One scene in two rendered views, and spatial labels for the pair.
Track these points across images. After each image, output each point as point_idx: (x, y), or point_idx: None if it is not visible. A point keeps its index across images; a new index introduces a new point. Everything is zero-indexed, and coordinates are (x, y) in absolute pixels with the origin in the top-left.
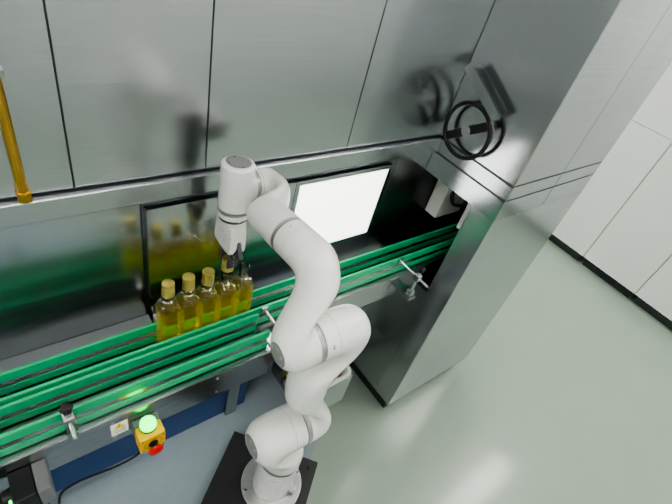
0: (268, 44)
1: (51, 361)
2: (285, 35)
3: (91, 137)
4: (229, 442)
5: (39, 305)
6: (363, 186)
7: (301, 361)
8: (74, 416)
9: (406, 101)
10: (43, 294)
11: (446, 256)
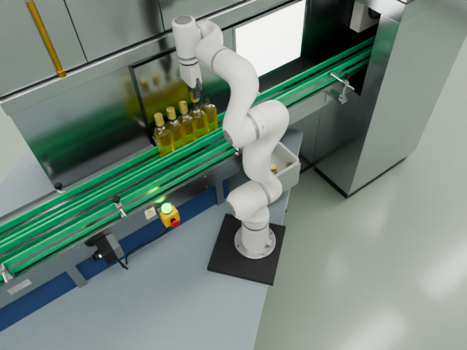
0: None
1: (101, 177)
2: None
3: (89, 26)
4: (223, 220)
5: (85, 144)
6: (287, 19)
7: (242, 138)
8: (121, 204)
9: None
10: (86, 137)
11: (369, 62)
